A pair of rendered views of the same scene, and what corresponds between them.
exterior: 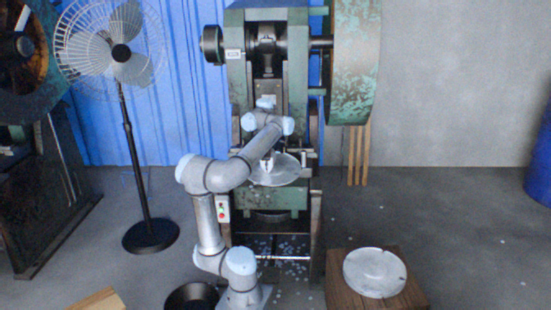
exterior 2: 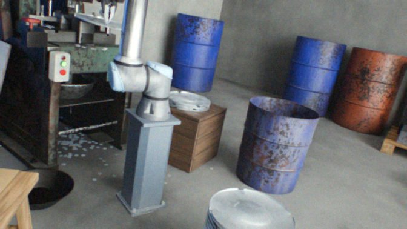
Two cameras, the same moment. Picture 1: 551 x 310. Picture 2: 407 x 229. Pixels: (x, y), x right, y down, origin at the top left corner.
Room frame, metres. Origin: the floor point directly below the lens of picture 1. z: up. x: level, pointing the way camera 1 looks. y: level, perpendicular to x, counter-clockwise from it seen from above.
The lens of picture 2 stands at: (0.36, 1.21, 0.91)
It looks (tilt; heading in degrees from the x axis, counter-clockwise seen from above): 17 degrees down; 299
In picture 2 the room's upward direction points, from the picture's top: 11 degrees clockwise
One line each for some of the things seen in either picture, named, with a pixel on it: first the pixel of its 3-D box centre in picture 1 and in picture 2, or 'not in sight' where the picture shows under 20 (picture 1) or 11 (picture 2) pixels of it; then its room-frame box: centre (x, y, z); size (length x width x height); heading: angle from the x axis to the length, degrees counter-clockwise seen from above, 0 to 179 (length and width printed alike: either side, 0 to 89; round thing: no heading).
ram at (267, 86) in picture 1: (269, 102); not in sight; (1.94, 0.02, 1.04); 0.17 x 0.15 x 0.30; 176
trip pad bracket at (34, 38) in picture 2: not in sight; (34, 49); (1.78, 0.34, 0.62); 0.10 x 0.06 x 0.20; 86
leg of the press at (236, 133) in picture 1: (232, 180); (8, 66); (2.14, 0.27, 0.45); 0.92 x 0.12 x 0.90; 176
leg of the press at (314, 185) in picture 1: (317, 181); (90, 65); (2.10, -0.26, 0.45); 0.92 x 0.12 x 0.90; 176
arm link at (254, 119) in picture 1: (257, 120); not in sight; (1.56, 0.07, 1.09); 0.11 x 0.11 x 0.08; 61
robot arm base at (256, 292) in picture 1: (243, 289); (154, 104); (1.19, 0.14, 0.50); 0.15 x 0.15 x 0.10
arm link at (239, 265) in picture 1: (240, 266); (156, 78); (1.19, 0.15, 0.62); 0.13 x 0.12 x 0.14; 61
